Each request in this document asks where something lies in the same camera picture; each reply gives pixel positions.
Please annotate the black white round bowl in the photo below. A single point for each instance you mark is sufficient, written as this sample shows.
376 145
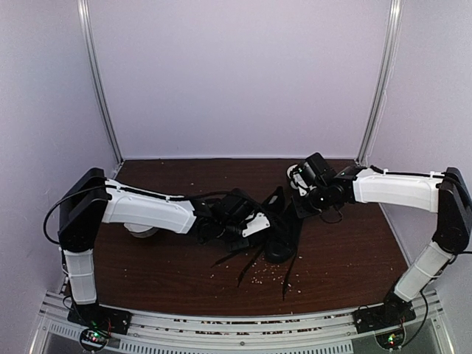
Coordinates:
296 181

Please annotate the black canvas shoe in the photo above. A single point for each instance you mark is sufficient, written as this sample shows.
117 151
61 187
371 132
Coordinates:
279 248
273 201

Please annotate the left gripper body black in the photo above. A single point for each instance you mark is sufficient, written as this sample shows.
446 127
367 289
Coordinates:
228 233

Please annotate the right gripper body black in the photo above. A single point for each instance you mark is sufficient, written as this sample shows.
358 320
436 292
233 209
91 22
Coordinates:
317 203

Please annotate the right controller board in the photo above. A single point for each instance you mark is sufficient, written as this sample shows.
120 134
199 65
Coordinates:
391 340

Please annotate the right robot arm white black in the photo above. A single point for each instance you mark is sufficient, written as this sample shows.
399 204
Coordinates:
318 187

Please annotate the white scalloped bowl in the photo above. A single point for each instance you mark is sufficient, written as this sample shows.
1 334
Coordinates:
140 231

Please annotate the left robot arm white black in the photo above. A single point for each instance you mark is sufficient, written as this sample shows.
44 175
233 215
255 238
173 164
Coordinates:
94 200

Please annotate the left controller board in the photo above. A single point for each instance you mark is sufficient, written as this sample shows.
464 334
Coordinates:
93 340

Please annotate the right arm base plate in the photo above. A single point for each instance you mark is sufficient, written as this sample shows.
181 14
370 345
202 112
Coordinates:
367 319

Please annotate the right aluminium frame post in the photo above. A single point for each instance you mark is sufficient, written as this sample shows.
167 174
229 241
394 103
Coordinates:
386 67

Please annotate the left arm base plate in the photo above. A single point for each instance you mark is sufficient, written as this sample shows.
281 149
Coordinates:
98 317

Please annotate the front aluminium rail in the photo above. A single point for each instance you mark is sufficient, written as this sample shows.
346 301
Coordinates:
323 332

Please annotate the left aluminium frame post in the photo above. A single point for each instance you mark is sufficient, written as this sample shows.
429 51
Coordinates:
97 82

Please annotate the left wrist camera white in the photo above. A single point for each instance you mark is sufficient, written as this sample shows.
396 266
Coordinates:
254 224

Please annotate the controller board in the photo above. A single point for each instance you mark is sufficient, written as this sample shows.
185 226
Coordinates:
391 340
93 340

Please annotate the aluminium frame post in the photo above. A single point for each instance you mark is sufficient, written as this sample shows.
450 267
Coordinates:
386 67
97 82

